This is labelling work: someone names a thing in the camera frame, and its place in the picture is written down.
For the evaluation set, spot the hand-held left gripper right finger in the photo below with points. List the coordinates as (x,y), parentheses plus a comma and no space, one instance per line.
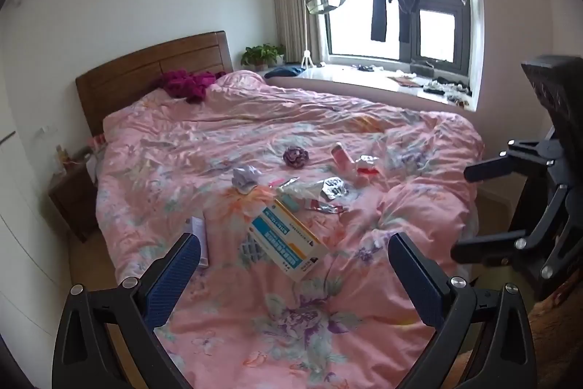
(416,279)

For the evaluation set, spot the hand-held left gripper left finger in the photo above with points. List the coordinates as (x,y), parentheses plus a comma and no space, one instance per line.
(175,279)

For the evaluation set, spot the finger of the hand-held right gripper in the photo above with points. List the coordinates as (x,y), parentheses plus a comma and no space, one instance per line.
(492,169)
(483,251)

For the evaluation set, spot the blue white medicine box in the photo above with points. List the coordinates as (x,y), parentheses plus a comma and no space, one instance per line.
(284,238)

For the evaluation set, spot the clear plastic wrapper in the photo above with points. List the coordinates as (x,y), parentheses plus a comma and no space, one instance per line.
(298,190)
(334,188)

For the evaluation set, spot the slim white box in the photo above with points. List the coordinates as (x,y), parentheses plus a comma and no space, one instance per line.
(200,238)

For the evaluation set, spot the pile of small clothes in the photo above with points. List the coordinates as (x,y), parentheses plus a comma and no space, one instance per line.
(444,87)

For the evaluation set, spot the brown fleece cloth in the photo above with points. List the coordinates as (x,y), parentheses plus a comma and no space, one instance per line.
(553,334)

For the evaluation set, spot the black mesh chair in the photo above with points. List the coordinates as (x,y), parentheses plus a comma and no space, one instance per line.
(551,83)

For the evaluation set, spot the red foil wrapper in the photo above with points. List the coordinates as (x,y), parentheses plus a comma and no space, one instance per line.
(329,207)

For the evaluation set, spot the red white packet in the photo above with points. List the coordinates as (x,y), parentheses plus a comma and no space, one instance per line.
(366,170)

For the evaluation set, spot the red patterned mat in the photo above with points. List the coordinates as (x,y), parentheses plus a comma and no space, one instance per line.
(405,80)

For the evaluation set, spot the wooden nightstand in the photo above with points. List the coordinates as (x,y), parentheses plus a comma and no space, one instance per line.
(73,197)

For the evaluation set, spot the pink floral duvet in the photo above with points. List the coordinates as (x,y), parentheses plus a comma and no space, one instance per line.
(227,134)

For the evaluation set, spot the white wardrobe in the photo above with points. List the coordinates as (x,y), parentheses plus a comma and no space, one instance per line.
(22,234)

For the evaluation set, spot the purple grey sock ball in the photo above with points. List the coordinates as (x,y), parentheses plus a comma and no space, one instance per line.
(296,155)

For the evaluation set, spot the white window sill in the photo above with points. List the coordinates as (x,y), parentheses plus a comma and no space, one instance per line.
(337,77)

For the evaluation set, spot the magenta crumpled cloth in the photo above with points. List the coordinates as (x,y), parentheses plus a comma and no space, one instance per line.
(186,82)

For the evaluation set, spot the wooden bed headboard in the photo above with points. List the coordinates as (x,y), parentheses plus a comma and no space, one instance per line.
(136,74)

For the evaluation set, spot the white standing clothes rack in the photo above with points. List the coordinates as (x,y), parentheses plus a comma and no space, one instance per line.
(306,33)

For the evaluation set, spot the blue cloth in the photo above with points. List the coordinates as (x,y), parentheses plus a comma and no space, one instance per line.
(282,72)

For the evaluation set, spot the green potted plant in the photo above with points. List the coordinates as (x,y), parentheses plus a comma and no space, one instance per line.
(262,53)

